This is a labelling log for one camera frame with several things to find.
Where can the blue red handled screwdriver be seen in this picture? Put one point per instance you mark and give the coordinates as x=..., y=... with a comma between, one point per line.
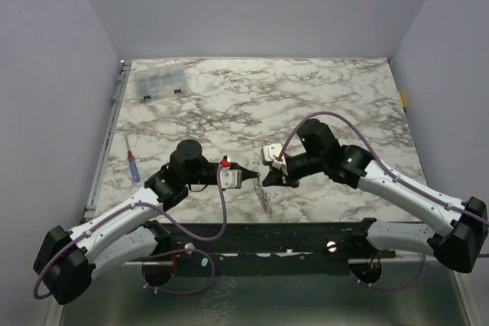
x=132, y=163

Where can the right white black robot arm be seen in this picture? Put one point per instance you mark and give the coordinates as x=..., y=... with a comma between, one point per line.
x=450, y=229

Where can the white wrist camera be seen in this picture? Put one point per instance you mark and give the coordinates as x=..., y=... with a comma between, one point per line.
x=270, y=157
x=231, y=178

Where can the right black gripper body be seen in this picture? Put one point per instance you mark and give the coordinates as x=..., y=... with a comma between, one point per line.
x=293, y=175

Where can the left aluminium side rail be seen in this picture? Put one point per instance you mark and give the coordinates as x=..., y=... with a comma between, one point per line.
x=116, y=102

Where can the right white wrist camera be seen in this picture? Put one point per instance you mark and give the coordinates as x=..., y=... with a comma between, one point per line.
x=270, y=157

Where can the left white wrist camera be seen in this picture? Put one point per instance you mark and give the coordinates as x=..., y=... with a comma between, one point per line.
x=231, y=178

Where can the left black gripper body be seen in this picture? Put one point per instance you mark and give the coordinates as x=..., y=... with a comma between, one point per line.
x=205, y=175

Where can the clear plastic compartment box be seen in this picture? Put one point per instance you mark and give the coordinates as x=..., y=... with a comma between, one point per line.
x=160, y=82

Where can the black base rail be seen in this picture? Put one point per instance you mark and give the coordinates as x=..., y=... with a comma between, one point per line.
x=261, y=249

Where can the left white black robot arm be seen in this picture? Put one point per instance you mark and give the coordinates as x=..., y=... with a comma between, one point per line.
x=68, y=260

